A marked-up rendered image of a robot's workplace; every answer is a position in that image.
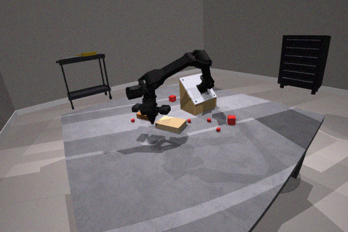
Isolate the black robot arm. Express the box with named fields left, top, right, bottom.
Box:
left=126, top=49, right=215, bottom=116

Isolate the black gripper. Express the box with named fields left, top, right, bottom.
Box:
left=132, top=94, right=171, bottom=124

